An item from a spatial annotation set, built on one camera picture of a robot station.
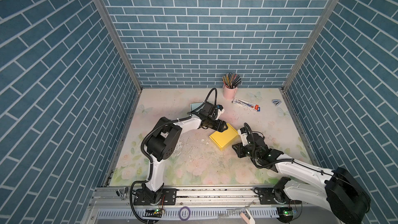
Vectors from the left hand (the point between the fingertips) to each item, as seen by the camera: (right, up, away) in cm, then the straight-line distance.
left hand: (223, 125), depth 94 cm
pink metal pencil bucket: (+6, +20, +18) cm, 28 cm away
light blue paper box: (-19, +12, +11) cm, 25 cm away
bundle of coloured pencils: (+8, +30, +16) cm, 35 cm away
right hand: (+4, -9, -9) cm, 13 cm away
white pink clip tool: (+7, -35, -26) cm, 44 cm away
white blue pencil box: (+18, +13, +18) cm, 29 cm away
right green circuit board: (+26, -37, -23) cm, 51 cm away
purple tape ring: (-18, -36, -23) cm, 46 cm away
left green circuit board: (-34, -37, -23) cm, 55 cm away
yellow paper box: (+1, -7, -3) cm, 8 cm away
